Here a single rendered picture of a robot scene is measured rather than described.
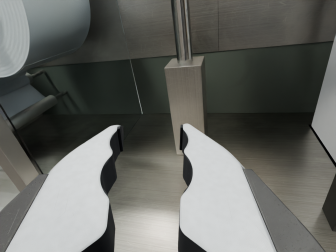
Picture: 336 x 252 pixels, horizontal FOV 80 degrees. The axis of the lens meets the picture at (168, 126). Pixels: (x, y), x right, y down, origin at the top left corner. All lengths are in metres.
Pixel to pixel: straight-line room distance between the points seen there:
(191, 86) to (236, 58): 0.29
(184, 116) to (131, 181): 0.23
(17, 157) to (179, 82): 0.36
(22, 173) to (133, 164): 0.30
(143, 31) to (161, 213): 0.59
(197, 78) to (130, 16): 0.39
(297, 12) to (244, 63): 0.19
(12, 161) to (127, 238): 0.26
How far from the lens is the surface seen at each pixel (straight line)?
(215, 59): 0.76
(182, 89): 0.51
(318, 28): 0.79
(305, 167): 0.63
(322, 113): 0.73
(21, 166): 0.44
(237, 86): 0.79
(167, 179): 0.56
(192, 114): 0.54
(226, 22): 0.74
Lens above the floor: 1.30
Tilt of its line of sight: 31 degrees down
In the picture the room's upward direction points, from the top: 9 degrees counter-clockwise
